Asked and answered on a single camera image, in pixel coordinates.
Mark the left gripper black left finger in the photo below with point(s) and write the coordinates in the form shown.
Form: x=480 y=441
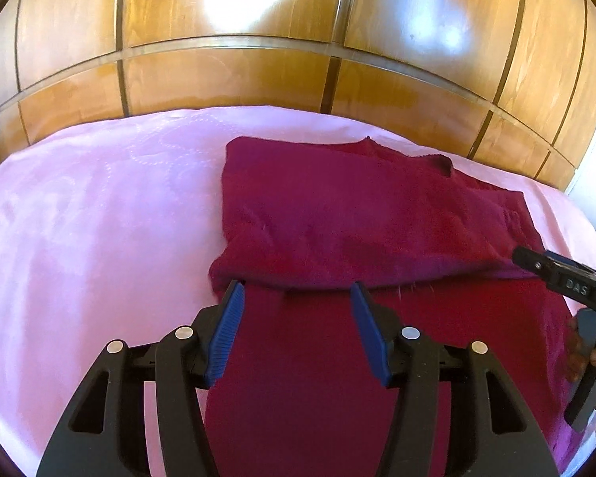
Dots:
x=102 y=429

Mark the wooden panelled wardrobe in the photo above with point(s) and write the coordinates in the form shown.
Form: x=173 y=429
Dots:
x=508 y=83

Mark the pink bed sheet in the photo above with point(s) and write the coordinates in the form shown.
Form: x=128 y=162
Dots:
x=108 y=230

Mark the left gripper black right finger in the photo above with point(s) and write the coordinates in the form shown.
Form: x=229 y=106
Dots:
x=492 y=432

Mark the maroon cloth garment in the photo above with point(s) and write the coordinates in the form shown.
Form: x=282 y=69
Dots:
x=303 y=222

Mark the person's right hand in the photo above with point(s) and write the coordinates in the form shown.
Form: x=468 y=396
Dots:
x=581 y=368

